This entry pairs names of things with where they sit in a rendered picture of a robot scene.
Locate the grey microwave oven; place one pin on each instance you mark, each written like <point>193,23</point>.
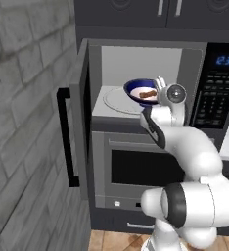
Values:
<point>198,65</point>

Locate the blue bowl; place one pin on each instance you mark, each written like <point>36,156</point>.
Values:
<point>136,85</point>

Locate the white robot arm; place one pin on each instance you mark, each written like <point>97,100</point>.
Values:
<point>198,153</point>

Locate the grey microwave door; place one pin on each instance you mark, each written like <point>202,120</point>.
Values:
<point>83,130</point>

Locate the grey built-in oven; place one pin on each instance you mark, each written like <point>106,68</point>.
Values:
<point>132,170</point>

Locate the glass microwave turntable plate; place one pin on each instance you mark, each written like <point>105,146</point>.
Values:
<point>117,99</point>

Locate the dark grey drawer front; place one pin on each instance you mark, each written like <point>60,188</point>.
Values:
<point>119,220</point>

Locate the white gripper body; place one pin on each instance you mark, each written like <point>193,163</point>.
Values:
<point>160,84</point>

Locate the dark grey cupboard door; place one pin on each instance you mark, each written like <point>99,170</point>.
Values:
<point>211,14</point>
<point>132,13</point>

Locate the brown kebab skewer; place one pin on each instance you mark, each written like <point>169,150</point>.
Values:
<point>148,95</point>

